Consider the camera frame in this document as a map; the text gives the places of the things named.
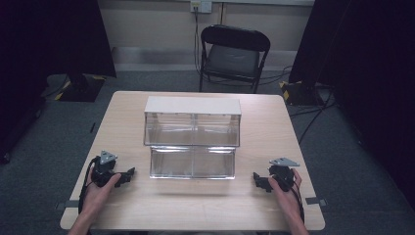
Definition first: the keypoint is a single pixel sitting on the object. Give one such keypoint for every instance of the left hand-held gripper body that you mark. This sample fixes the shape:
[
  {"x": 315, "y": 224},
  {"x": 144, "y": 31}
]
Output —
[{"x": 103, "y": 169}]

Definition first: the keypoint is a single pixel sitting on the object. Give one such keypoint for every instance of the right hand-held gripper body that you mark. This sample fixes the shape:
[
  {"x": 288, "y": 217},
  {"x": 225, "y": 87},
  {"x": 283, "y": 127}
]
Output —
[{"x": 282, "y": 173}]

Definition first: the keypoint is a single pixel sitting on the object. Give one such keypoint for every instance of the person's left hand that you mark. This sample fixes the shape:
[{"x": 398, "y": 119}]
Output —
[{"x": 98, "y": 192}]

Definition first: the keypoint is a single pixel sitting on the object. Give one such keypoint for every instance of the person's right hand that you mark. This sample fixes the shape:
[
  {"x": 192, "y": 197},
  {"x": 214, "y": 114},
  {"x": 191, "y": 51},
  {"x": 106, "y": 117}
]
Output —
[{"x": 287, "y": 199}]

